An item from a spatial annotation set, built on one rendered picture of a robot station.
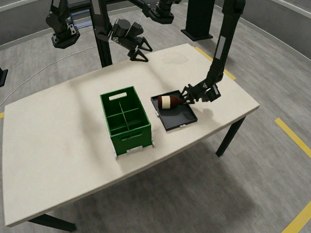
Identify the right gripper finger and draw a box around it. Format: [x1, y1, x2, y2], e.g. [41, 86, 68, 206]
[137, 37, 153, 52]
[131, 49, 149, 62]

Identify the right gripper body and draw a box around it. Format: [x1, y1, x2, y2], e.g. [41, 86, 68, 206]
[120, 36, 144, 60]

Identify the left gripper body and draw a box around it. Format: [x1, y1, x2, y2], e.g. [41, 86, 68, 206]
[186, 83, 204, 102]

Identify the brown glass bottle with cream label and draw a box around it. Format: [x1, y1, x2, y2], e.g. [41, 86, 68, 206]
[157, 96, 183, 109]

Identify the green plastic crate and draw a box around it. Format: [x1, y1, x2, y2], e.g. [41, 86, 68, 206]
[101, 90, 152, 156]

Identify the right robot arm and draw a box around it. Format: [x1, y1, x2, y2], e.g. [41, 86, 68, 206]
[46, 0, 144, 48]

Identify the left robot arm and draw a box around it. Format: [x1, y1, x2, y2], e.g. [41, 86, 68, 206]
[150, 0, 245, 102]

